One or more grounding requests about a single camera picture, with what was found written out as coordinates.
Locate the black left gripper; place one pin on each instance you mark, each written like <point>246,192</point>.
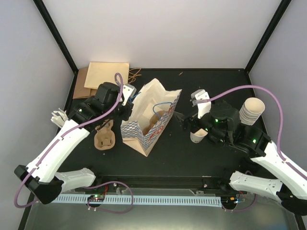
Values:
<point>125,115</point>

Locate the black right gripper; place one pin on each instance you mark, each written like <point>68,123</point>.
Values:
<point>194,127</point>

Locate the brown pulp cup carrier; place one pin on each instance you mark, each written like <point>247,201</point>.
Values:
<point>104,138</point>
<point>153,121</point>

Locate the blue checkered paper bag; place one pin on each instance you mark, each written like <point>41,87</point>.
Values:
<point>153,97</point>

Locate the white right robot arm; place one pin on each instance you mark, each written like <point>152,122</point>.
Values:
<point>224,128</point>

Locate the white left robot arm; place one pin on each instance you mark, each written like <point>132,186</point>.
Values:
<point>41,175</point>

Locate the white paper coffee cup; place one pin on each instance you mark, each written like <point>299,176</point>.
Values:
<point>198,136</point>

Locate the light tan paper bag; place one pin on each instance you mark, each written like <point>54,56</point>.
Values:
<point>100,72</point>

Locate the brown kraft paper bag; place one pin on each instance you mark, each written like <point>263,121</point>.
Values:
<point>80,92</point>

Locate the white wrapped stirrers bundle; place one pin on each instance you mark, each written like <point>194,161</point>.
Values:
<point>59,117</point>

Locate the stack of white paper cups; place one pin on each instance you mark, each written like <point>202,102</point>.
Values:
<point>251,110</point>

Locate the small electronics board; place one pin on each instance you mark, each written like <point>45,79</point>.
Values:
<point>96,198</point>

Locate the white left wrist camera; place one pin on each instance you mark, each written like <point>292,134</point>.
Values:
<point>128,92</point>

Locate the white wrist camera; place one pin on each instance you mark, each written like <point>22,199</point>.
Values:
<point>128,92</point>
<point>200,98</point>

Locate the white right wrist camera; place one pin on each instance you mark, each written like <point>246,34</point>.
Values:
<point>200,98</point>

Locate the light blue slotted cable duct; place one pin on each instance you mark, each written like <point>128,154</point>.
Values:
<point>202,201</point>

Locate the black corner frame post left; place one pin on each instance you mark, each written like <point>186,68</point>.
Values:
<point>55,33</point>

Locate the black corner frame post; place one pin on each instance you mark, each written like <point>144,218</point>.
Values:
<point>55,33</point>
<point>281,9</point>

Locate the black corner frame post right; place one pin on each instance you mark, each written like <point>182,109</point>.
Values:
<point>281,9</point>

